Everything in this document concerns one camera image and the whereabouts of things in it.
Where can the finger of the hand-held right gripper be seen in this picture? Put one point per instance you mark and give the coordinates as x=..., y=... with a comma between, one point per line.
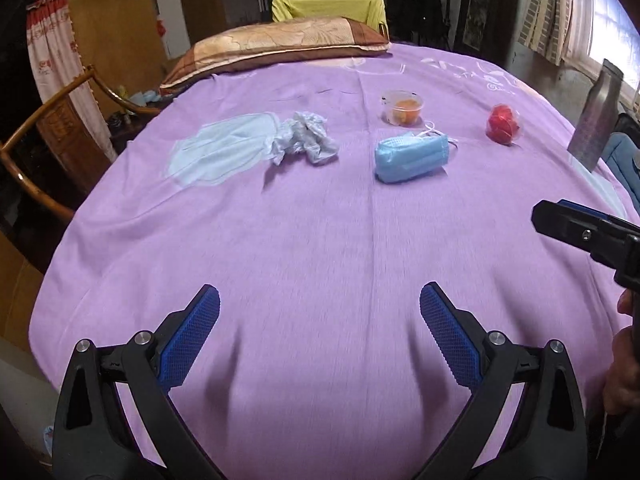
x=580, y=232
x=582, y=209

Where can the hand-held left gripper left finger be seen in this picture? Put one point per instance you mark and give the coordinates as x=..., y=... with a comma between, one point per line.
x=192, y=332

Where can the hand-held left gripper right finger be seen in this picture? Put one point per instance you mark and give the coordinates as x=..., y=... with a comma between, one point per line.
x=450, y=335

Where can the person's right hand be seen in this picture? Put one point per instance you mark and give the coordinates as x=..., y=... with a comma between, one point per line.
x=620, y=370

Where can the blue padded cloth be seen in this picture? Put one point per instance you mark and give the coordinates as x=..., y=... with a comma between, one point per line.
x=622, y=160

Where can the grey metal bottle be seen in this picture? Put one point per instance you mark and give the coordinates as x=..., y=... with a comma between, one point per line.
x=595, y=115

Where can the red jelly in clear cup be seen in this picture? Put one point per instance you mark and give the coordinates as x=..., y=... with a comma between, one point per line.
x=504, y=125

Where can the purple bed sheet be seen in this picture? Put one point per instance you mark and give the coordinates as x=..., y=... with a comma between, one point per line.
x=320, y=240

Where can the blue face mask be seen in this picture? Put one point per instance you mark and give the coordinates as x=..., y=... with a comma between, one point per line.
x=412, y=157

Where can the window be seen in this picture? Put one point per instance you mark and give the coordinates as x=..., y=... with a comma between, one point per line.
x=612, y=25

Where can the striped beige curtain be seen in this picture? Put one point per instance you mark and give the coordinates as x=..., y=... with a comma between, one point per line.
x=550, y=10

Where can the clear plastic cup orange contents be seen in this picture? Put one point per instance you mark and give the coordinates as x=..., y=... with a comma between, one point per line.
x=402, y=107

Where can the crumpled white tissue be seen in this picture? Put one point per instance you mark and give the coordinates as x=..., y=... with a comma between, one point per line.
x=302, y=137

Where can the dark framed picture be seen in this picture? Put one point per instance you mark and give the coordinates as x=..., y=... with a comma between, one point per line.
x=480, y=5

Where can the wooden armchair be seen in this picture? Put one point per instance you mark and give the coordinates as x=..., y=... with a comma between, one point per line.
x=55, y=125

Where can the black jacket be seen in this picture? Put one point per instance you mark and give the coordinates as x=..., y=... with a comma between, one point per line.
x=415, y=10

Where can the floral red white curtain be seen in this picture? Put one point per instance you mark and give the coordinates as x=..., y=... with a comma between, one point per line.
x=60, y=70

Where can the brown beige pillow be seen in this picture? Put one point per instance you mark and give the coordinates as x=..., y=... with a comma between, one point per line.
x=280, y=45

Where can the wooden door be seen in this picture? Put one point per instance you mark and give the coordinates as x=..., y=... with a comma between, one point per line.
x=120, y=35

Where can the yellow covered chair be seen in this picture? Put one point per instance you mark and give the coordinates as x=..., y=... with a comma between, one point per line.
x=325, y=7

